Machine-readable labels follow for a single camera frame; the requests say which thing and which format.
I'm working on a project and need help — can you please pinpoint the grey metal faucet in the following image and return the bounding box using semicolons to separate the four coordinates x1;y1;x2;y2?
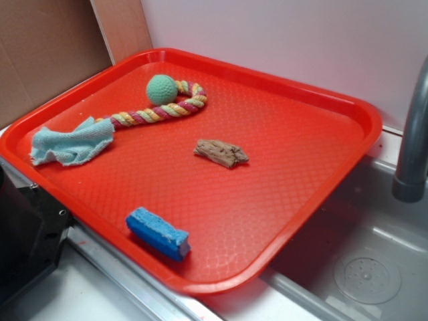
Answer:
392;61;427;203

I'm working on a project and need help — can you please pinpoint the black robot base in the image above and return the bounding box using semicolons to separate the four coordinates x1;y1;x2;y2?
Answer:
1;169;70;306

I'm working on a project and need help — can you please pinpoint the blue sponge piece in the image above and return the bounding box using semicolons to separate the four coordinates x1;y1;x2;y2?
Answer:
126;207;191;261

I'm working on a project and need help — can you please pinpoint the brown wood chip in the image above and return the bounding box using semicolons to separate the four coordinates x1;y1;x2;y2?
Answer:
193;139;249;169

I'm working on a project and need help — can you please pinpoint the rope toy with green ball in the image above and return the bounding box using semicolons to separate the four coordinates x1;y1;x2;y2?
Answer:
107;74;208;129

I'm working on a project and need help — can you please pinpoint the brown cardboard panel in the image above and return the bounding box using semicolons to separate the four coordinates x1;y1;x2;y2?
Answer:
1;1;152;128

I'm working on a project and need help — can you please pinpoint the grey plastic sink basin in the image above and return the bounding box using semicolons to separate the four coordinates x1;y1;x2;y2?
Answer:
205;158;427;320

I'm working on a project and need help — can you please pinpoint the light blue cloth rag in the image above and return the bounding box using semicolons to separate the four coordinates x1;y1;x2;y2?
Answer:
29;117;115;167

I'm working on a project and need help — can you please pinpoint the red plastic tray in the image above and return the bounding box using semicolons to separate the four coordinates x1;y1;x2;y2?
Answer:
1;49;382;296

